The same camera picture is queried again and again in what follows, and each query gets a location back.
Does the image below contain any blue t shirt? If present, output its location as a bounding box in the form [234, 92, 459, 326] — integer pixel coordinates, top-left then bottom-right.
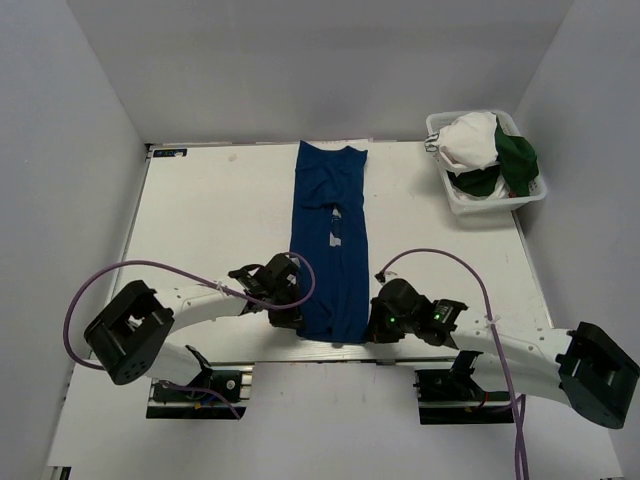
[290, 141, 370, 344]

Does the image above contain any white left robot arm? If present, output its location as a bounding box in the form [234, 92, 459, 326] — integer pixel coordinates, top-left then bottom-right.
[84, 252, 315, 399]

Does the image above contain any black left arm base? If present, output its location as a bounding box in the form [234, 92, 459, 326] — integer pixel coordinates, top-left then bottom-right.
[146, 365, 253, 420]

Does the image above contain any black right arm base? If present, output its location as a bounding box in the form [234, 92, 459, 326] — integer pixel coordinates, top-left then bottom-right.
[413, 351, 514, 426]

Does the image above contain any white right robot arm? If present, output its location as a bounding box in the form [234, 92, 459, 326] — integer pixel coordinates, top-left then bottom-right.
[367, 279, 639, 429]

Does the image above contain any blue table label sticker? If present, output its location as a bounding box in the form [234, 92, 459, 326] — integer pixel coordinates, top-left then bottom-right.
[152, 148, 188, 158]

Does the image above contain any white printed t shirt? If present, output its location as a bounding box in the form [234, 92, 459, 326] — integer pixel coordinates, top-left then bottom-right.
[425, 111, 498, 176]

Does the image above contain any dark green t shirt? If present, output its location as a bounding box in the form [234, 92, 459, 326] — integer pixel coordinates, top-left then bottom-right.
[448, 122, 539, 198]

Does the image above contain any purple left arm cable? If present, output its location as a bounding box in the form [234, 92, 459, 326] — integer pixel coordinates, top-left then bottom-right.
[62, 252, 317, 419]

